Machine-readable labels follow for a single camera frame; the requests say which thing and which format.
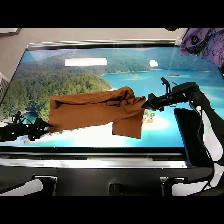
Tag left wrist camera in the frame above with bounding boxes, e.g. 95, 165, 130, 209
12, 111, 27, 125

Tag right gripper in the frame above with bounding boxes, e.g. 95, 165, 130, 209
141, 93, 170, 112

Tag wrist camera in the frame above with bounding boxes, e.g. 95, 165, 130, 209
12, 111, 27, 125
160, 76, 173, 95

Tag purple printed garment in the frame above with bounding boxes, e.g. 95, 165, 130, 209
179, 28, 224, 73

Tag brown T-shirt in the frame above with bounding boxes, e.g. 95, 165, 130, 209
47, 86, 148, 140

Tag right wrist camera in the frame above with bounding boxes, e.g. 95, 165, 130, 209
160, 76, 173, 95

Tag silver frame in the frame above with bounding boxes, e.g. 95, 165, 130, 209
0, 151, 224, 197

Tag black garment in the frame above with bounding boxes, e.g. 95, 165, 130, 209
173, 107, 214, 168

